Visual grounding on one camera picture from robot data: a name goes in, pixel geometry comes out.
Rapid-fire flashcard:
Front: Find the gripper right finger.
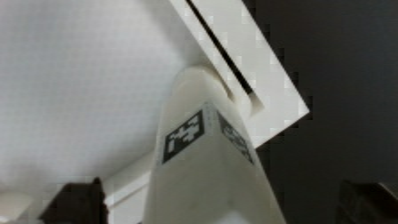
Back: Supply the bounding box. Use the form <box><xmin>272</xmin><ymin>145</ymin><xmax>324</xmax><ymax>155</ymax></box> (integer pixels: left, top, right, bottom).
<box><xmin>335</xmin><ymin>180</ymin><xmax>398</xmax><ymax>224</ymax></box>

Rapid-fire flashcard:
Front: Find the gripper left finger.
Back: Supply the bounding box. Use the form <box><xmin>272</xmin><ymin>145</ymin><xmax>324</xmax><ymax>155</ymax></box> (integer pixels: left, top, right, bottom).
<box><xmin>40</xmin><ymin>178</ymin><xmax>109</xmax><ymax>224</ymax></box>

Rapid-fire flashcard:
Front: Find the white desk top tray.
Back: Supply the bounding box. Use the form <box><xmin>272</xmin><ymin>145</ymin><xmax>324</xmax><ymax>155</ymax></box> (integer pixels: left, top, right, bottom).
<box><xmin>0</xmin><ymin>0</ymin><xmax>264</xmax><ymax>224</ymax></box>

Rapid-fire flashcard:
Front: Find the white leg with tag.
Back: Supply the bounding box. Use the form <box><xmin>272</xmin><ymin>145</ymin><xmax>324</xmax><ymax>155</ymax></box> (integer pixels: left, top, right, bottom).
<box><xmin>0</xmin><ymin>191</ymin><xmax>33</xmax><ymax>224</ymax></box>

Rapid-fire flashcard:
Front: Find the white right fence bar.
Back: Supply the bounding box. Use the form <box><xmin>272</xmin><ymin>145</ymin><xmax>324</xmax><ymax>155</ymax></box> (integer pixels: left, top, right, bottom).
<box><xmin>189</xmin><ymin>0</ymin><xmax>313</xmax><ymax>148</ymax></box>

